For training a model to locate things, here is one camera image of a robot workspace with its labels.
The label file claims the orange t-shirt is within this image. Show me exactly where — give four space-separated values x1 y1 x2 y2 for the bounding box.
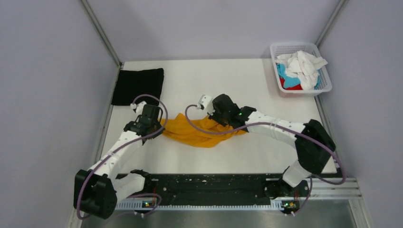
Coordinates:
161 113 246 148

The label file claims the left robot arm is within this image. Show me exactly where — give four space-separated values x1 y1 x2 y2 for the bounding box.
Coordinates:
73 102 164 219

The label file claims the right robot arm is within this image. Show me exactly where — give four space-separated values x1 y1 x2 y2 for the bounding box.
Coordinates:
199 94 336 196

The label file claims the folded black t-shirt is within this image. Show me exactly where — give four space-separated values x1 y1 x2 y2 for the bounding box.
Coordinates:
111 68 164 106

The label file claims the light blue t-shirt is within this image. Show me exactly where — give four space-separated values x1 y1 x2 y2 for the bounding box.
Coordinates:
276 61 323 90

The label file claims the red t-shirt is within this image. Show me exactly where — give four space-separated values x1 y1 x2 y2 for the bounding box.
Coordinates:
279 77 303 90

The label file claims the white t-shirt in basket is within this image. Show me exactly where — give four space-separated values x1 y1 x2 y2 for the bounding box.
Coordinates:
275 51 328 90

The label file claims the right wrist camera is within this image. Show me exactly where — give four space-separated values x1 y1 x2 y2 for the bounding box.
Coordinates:
196 95 215 115

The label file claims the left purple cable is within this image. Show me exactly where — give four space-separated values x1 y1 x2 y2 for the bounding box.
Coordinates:
76 94 169 220

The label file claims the purple cable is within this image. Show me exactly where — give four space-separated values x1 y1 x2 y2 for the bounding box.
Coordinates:
76 94 169 220
184 104 347 216

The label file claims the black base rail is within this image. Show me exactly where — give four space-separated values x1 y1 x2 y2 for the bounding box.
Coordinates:
132 171 312 210

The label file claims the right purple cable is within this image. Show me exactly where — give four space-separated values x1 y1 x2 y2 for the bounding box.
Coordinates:
184 104 347 216

